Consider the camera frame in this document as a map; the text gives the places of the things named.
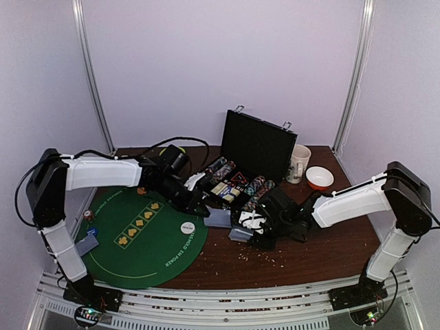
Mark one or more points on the grey playing card deck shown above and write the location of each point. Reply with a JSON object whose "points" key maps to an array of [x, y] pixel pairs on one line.
{"points": [[240, 234]]}

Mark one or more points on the small poker chip stack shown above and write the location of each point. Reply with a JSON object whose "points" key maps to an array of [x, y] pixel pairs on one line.
{"points": [[89, 216]]}

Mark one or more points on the blue small blind button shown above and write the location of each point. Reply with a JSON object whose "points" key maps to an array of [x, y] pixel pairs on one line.
{"points": [[92, 231]]}

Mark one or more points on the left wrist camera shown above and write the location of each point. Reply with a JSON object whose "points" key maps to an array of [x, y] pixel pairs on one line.
{"points": [[174, 159]]}

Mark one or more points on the dealt card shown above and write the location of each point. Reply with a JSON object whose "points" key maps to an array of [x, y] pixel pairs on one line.
{"points": [[87, 244]]}

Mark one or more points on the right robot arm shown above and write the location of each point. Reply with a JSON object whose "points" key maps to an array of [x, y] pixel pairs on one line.
{"points": [[397, 189]]}

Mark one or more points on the poker chip row right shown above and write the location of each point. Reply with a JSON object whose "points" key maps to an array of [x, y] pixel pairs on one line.
{"points": [[256, 189]]}

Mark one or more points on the right aluminium post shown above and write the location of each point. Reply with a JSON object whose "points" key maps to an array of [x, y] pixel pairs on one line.
{"points": [[360, 63]]}

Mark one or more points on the orange white bowl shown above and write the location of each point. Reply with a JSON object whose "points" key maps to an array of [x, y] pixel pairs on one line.
{"points": [[319, 178]]}

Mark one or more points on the beige cup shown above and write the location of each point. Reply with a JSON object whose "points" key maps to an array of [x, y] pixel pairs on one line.
{"points": [[298, 164]]}

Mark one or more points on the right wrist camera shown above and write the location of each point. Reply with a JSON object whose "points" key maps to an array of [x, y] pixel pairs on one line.
{"points": [[277, 204]]}

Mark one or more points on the left aluminium post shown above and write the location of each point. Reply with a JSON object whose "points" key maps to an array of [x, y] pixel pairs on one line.
{"points": [[79, 20]]}

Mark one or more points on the poker chip row far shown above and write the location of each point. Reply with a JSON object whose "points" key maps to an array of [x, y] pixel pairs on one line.
{"points": [[212, 170]]}

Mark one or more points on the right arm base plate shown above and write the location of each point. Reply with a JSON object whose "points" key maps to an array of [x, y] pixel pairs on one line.
{"points": [[352, 296]]}

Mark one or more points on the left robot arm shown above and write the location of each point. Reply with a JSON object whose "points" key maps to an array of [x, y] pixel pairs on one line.
{"points": [[54, 174]]}

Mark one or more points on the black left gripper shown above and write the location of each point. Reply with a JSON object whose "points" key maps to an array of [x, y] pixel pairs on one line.
{"points": [[189, 205]]}

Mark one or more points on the aluminium post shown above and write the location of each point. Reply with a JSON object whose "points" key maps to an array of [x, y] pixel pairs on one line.
{"points": [[79, 20], [360, 63]]}

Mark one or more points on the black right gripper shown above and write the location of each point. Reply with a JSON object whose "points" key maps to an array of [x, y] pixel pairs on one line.
{"points": [[262, 228]]}

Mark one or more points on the black poker chip case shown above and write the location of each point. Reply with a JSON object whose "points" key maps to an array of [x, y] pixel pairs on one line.
{"points": [[257, 147]]}

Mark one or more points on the black red triangle token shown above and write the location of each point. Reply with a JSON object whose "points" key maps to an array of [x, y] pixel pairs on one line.
{"points": [[239, 179]]}

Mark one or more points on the blue boxed card deck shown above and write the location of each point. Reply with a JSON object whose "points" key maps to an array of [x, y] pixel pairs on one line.
{"points": [[226, 192]]}

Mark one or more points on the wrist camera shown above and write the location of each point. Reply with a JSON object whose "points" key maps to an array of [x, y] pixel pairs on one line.
{"points": [[174, 159], [277, 204]]}

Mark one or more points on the white dealer button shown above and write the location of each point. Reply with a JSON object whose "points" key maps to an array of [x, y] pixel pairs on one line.
{"points": [[187, 227]]}

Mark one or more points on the green round poker mat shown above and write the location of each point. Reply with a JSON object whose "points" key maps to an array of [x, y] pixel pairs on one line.
{"points": [[140, 241]]}

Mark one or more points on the lime green bowl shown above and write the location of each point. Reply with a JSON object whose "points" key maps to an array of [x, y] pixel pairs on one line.
{"points": [[179, 147]]}

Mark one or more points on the poker chip row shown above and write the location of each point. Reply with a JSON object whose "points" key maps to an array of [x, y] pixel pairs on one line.
{"points": [[256, 189], [219, 175], [212, 170]]}

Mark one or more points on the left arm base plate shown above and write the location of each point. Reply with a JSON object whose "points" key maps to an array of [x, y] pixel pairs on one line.
{"points": [[102, 298]]}

